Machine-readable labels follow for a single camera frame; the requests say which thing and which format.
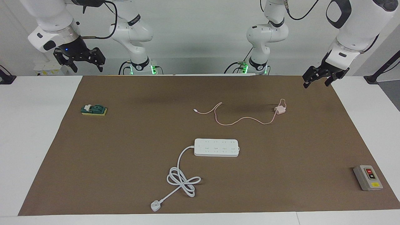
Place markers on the white wall box yellow labels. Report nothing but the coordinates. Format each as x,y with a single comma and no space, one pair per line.
47,70

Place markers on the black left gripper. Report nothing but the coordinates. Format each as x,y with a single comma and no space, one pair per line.
332,68

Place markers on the brown table mat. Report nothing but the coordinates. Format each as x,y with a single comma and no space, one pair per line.
125,156

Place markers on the white power strip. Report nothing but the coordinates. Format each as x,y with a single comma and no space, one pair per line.
215,147

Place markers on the grey push button box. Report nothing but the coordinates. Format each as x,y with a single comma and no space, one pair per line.
368,179

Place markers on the pink charger adapter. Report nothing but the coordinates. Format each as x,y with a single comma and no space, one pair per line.
280,110

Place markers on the black clamp stand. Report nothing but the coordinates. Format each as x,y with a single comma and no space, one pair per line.
372,78
6,78

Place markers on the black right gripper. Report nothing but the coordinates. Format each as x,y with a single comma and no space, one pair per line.
75,50

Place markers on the green knife switch yellow base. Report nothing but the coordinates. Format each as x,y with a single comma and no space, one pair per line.
95,109

